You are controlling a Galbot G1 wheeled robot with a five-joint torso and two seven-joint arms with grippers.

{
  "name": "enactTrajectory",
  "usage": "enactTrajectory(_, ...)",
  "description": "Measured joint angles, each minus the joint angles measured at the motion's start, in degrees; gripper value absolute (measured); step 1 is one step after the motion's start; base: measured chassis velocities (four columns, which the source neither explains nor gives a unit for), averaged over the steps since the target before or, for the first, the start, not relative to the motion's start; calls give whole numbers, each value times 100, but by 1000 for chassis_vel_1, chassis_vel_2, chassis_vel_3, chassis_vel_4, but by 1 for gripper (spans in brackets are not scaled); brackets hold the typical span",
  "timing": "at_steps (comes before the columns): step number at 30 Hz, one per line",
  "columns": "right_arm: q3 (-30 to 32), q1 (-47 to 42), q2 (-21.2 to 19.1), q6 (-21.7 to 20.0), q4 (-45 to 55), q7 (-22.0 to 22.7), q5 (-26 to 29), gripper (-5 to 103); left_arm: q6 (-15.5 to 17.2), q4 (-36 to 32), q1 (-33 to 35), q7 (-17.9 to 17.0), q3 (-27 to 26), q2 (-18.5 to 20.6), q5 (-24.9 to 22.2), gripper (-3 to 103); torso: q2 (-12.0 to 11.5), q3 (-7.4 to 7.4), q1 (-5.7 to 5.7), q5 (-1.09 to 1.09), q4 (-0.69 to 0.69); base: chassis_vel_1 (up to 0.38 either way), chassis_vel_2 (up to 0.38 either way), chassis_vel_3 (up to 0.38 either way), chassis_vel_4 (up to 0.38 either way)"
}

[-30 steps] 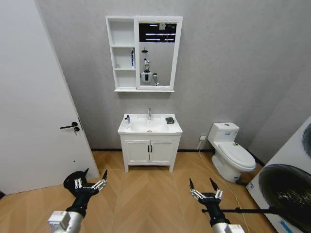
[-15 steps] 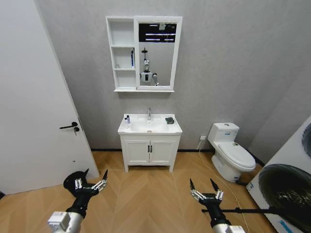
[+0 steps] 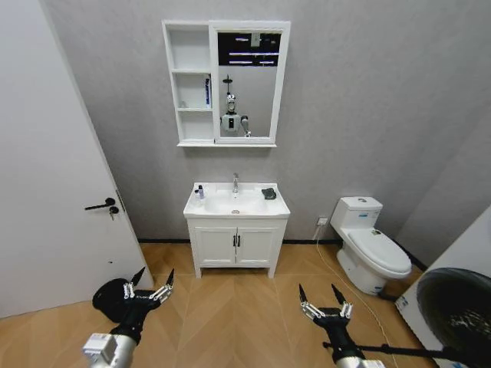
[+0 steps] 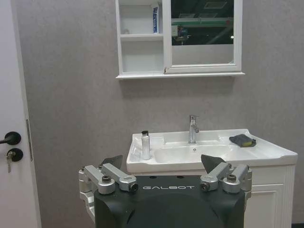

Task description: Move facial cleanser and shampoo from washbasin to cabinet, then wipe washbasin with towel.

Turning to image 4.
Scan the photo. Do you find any silver bottle with black cap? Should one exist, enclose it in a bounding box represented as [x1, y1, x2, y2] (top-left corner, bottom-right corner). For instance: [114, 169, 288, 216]
[141, 130, 151, 161]

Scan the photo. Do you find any white vanity cabinet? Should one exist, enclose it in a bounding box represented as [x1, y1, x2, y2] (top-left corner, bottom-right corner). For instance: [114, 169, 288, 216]
[130, 163, 298, 228]

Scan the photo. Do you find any chrome faucet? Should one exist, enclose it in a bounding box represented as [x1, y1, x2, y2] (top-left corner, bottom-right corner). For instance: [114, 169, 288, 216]
[188, 115, 200, 144]

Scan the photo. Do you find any black door handle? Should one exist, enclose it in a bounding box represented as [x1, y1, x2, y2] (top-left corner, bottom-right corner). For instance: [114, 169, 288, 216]
[0, 131, 22, 145]

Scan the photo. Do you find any black lock with keys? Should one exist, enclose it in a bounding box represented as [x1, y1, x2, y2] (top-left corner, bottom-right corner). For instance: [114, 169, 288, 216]
[6, 148, 24, 173]

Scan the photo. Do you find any grey yellow towel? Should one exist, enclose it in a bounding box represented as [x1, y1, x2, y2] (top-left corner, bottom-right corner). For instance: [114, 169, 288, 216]
[228, 133, 257, 148]

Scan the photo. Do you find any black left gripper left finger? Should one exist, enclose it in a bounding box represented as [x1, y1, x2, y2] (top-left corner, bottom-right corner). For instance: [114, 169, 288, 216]
[78, 155, 139, 195]

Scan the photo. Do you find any white wall cabinet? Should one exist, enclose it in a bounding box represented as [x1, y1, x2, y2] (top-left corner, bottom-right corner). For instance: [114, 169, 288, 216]
[114, 0, 246, 80]

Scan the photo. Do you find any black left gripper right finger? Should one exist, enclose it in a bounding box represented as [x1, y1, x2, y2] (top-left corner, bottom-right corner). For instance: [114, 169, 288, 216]
[199, 154, 252, 194]

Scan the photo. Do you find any white door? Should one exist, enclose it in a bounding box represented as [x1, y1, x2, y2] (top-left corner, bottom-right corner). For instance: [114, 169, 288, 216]
[0, 0, 42, 228]

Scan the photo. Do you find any white blue tube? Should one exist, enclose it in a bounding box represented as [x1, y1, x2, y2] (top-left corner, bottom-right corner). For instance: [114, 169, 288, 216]
[152, 6, 160, 34]

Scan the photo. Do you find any mirrored cabinet door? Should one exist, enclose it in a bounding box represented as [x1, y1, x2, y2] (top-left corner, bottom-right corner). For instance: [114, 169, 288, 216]
[163, 0, 243, 74]

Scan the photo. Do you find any white ceramic washbasin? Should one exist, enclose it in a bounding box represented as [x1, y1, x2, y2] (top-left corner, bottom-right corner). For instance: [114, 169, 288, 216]
[125, 129, 298, 173]

